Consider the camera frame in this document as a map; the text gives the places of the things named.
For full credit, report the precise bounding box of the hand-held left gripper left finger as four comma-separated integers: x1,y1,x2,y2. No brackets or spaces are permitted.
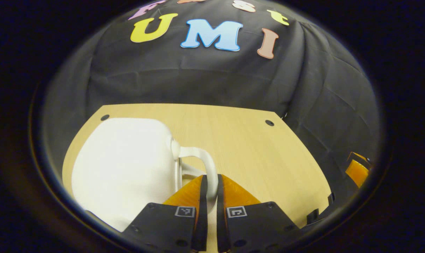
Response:
123,175,208,252

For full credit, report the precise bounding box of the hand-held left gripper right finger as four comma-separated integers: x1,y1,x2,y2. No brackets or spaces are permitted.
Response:
217,174,301,253

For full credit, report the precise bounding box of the white suitcase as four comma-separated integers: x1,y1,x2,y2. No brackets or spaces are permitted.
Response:
71,118,219,232

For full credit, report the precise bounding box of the black backdrop cloth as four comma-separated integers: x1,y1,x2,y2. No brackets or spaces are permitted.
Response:
40,0,380,211

